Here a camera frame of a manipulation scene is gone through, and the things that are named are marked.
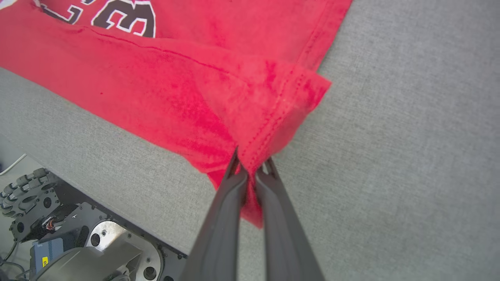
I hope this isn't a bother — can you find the grey mecanum wheel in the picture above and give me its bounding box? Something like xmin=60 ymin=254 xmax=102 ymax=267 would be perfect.
xmin=0 ymin=167 xmax=61 ymax=218

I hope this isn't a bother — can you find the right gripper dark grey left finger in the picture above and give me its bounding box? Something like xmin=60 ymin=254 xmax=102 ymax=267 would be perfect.
xmin=180 ymin=148 xmax=249 ymax=281

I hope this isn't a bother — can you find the blue-grey box with yellow sticker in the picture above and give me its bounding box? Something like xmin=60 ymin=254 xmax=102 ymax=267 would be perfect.
xmin=30 ymin=236 xmax=75 ymax=276

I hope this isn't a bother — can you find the red Bulls 23 jersey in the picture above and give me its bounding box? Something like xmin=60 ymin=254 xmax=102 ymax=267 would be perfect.
xmin=0 ymin=0 xmax=353 ymax=229

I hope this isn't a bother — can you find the grey robot waist column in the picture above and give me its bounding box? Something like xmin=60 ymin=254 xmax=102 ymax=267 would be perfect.
xmin=33 ymin=232 xmax=143 ymax=281

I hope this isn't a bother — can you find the white floor cable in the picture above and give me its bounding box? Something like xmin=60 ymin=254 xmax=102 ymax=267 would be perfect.
xmin=0 ymin=153 xmax=27 ymax=176

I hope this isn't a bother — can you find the grey fabric sofa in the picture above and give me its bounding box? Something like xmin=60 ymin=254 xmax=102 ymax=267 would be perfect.
xmin=0 ymin=0 xmax=500 ymax=281

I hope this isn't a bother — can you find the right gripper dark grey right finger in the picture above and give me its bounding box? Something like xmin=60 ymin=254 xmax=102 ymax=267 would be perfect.
xmin=255 ymin=157 xmax=325 ymax=281

